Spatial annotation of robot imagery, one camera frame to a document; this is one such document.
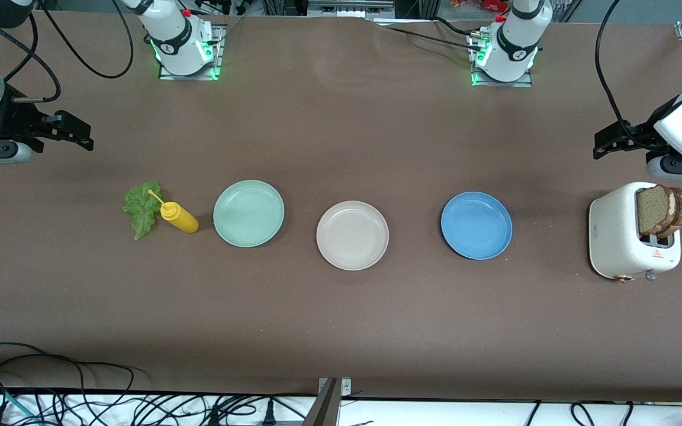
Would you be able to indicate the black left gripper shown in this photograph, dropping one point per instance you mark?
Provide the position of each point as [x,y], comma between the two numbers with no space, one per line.
[639,134]

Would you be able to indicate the yellow squeeze bottle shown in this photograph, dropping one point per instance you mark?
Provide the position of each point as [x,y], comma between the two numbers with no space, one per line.
[181,219]

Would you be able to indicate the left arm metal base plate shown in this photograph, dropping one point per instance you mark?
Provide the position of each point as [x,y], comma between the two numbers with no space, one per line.
[518,84]

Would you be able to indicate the red package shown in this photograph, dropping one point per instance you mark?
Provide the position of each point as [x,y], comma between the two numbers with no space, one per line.
[483,5]

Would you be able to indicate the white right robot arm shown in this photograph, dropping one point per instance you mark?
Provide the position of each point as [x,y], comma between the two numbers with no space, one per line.
[175,41]

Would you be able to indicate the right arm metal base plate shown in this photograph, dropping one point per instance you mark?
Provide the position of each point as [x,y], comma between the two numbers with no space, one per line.
[217,53]

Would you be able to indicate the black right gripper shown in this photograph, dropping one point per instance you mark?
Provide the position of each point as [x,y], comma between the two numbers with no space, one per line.
[14,120]

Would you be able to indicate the blue plate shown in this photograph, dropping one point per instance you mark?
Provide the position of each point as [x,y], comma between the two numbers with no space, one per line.
[476,225]

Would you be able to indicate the silver table bracket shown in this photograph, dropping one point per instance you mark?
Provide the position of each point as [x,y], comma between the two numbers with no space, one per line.
[346,387]

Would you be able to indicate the white toaster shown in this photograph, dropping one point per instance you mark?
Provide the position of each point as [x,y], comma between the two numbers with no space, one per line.
[613,236]

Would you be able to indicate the grey power strip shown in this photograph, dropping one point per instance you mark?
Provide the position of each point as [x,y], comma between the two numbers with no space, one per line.
[350,9]

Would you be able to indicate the beige plate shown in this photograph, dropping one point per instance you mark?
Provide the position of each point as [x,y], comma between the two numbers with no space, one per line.
[352,235]

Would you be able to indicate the dark grey metal beam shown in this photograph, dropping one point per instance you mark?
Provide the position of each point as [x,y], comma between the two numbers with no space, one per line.
[323,411]

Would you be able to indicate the mint green plate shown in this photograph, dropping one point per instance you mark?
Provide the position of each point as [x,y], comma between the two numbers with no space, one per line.
[248,213]

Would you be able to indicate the light-crust bread slice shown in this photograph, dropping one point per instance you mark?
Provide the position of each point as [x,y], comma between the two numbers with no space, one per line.
[649,210]

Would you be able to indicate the green lettuce leaf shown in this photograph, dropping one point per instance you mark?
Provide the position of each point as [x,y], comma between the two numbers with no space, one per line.
[140,210]

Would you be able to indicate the dark-crust bread slice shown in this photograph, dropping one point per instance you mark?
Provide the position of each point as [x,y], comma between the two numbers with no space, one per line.
[681,207]

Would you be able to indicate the black power plug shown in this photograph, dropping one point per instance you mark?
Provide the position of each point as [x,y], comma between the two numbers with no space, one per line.
[269,417]

